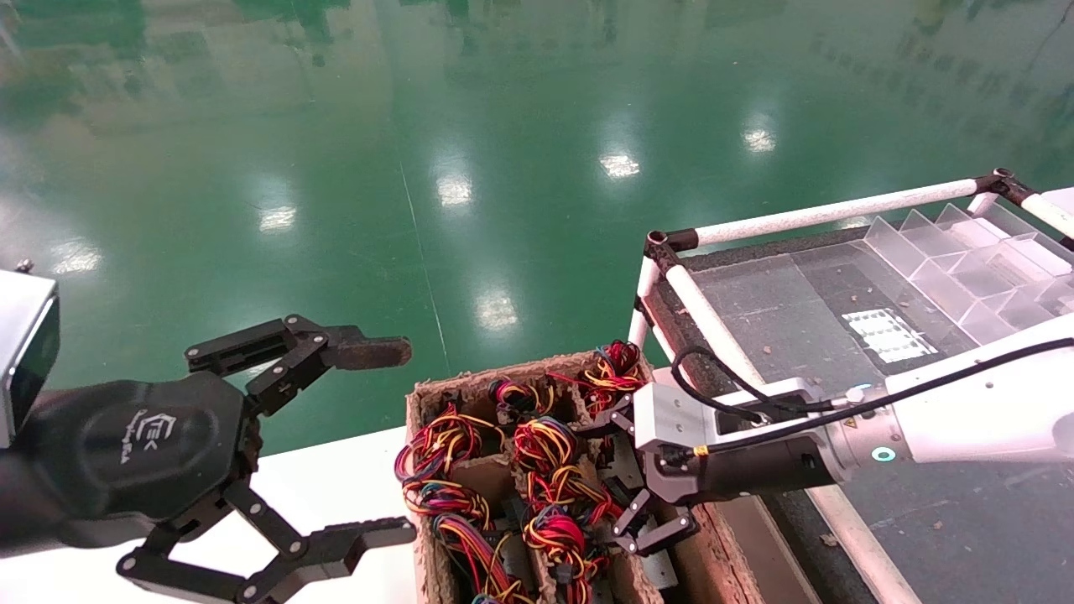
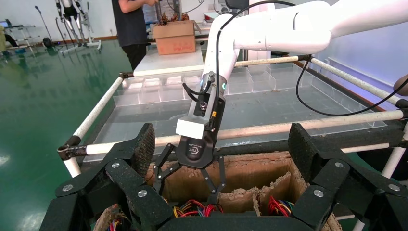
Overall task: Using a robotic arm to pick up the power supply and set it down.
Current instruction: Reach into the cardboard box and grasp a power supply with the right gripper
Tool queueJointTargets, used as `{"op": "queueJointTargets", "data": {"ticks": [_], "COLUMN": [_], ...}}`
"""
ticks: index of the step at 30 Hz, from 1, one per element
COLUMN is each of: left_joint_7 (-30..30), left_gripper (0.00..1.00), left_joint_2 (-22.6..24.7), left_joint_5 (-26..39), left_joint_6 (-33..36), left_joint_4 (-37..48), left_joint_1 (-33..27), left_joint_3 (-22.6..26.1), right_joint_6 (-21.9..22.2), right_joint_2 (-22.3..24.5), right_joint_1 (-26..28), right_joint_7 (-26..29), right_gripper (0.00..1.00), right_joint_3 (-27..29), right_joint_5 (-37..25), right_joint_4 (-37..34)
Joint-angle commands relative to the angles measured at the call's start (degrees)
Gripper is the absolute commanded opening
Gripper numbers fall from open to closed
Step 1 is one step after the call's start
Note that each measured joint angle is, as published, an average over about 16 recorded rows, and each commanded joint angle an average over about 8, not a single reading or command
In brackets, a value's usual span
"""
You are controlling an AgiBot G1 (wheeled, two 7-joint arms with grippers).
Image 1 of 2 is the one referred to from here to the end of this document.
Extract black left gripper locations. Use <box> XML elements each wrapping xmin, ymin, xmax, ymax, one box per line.
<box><xmin>21</xmin><ymin>315</ymin><xmax>418</xmax><ymax>604</ymax></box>

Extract clear acrylic divider tray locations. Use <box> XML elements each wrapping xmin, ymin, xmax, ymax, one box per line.
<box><xmin>864</xmin><ymin>201</ymin><xmax>1074</xmax><ymax>345</ymax></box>

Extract white grid label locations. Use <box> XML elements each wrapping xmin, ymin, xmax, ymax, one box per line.
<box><xmin>842</xmin><ymin>307</ymin><xmax>939</xmax><ymax>363</ymax></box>

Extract dark conveyor belt surface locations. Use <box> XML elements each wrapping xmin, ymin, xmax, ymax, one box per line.
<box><xmin>654</xmin><ymin>222</ymin><xmax>1074</xmax><ymax>604</ymax></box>

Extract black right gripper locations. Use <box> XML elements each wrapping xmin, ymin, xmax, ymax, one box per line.
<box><xmin>579</xmin><ymin>394</ymin><xmax>840</xmax><ymax>556</ymax></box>

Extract white pipe frame black joints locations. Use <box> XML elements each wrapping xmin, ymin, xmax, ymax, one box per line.
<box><xmin>628</xmin><ymin>168</ymin><xmax>1074</xmax><ymax>604</ymax></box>

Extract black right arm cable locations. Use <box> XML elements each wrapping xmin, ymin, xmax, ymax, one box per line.
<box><xmin>670</xmin><ymin>338</ymin><xmax>1074</xmax><ymax>454</ymax></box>

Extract brown cardboard divider box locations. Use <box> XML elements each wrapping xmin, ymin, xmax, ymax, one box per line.
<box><xmin>405</xmin><ymin>351</ymin><xmax>764</xmax><ymax>604</ymax></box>

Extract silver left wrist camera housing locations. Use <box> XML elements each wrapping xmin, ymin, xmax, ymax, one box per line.
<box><xmin>0</xmin><ymin>260</ymin><xmax>61</xmax><ymax>450</ymax></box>

